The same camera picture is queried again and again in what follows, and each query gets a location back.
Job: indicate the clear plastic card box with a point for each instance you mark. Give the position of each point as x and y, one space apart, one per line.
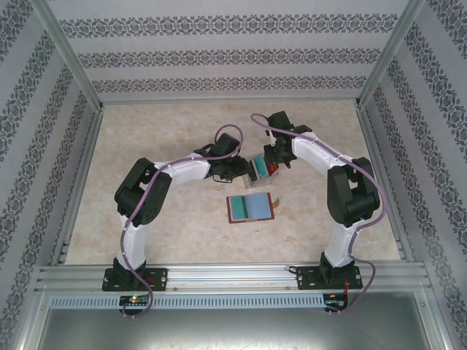
261 184

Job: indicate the brown leather card holder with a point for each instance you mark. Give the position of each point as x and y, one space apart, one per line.
261 208

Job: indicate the teal card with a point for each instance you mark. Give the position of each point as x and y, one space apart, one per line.
239 209
259 167

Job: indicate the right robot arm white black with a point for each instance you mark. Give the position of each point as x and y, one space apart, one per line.
317 153

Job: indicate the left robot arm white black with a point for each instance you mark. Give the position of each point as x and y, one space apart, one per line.
186 171

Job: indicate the red card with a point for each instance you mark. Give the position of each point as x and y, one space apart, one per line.
273 170

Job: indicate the grey metal sheet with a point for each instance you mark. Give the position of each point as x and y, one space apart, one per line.
233 328

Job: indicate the aluminium cross rail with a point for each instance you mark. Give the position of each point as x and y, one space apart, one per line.
230 100

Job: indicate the aluminium side rail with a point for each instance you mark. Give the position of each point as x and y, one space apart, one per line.
89 146
373 146

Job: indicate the aluminium mounting rail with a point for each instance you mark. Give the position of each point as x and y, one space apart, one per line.
233 277

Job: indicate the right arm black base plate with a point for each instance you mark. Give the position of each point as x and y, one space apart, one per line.
304 279

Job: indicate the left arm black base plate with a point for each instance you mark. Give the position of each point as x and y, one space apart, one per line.
160 279

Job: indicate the aluminium frame post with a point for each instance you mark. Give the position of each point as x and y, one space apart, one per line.
65 51
392 54

